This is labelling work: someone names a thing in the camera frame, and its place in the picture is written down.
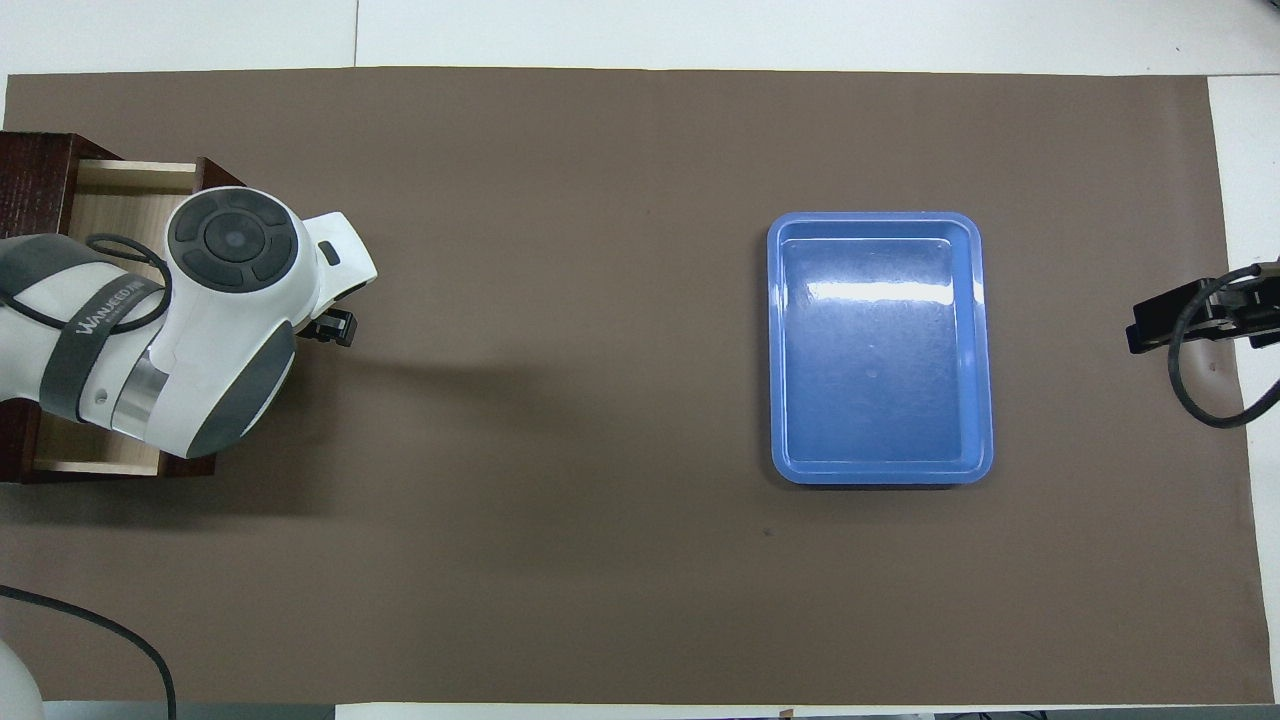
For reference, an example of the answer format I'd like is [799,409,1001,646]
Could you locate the blue plastic tray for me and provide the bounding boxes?
[767,211,995,487]

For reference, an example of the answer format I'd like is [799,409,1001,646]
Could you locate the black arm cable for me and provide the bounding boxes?
[0,233,174,337]
[1167,264,1280,430]

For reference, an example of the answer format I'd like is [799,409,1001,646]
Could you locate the dark wooden drawer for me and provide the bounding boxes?
[33,157,246,484]

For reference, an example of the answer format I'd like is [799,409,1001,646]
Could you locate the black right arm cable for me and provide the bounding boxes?
[1167,264,1280,430]

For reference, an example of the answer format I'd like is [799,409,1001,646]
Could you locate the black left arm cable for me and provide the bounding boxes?
[0,233,174,337]

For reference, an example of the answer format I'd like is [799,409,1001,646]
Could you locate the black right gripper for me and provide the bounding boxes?
[1126,261,1280,355]

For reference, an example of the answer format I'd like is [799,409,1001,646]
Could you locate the brown paper table mat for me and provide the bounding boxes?
[0,67,1276,706]

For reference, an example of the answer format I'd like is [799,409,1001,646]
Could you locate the black floor cable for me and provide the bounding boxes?
[0,585,179,720]

